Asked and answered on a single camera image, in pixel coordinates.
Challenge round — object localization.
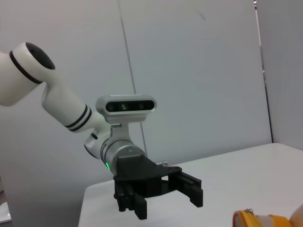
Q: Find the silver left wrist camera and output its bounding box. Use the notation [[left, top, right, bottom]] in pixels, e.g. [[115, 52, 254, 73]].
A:
[[95, 94, 158, 142]]

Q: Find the beige orange food bag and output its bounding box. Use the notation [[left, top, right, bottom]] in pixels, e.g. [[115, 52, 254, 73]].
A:
[[232, 204, 303, 227]]

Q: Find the white plastic object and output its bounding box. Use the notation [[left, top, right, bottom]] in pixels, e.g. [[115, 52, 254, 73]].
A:
[[0, 201, 12, 223]]

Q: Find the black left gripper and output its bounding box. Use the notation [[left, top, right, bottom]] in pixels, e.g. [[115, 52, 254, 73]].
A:
[[113, 154, 204, 219]]

